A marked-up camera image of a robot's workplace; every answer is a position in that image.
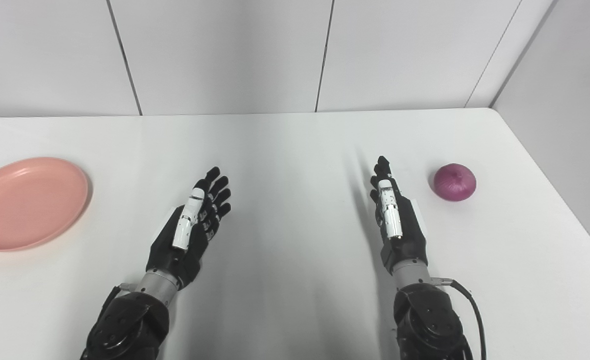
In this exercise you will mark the pink plate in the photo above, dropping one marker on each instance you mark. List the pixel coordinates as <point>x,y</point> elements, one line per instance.
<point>27,202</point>

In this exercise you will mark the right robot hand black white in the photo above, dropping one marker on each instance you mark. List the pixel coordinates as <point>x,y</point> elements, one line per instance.
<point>400,225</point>

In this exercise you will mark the purple red onion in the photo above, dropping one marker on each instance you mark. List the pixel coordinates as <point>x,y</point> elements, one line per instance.
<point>455,182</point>

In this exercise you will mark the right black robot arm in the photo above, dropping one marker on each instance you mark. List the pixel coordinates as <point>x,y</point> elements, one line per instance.
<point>427,320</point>

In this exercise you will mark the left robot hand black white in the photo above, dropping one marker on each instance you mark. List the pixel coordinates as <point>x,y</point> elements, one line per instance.
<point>195,235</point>

